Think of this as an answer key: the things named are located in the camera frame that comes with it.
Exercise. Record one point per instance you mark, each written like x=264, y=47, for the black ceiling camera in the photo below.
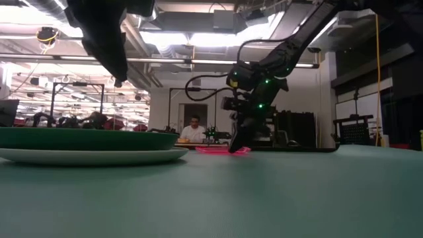
x=47, y=34

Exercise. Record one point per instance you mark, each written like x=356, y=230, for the black cabinet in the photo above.
x=297, y=129

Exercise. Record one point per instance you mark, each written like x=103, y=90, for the black mesh cart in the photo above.
x=355, y=132

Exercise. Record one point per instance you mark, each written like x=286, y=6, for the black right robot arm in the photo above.
x=307, y=26

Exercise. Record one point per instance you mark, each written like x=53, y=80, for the large white plate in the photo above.
x=99, y=157

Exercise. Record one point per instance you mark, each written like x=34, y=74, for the small translucent pink plate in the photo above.
x=215, y=150

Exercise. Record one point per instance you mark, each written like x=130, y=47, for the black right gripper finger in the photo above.
x=252, y=130
x=236, y=139

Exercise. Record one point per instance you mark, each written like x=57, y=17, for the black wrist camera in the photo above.
x=230, y=103

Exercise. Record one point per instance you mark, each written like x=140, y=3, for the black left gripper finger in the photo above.
x=110, y=59

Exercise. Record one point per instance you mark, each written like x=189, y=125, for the person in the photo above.
x=193, y=132

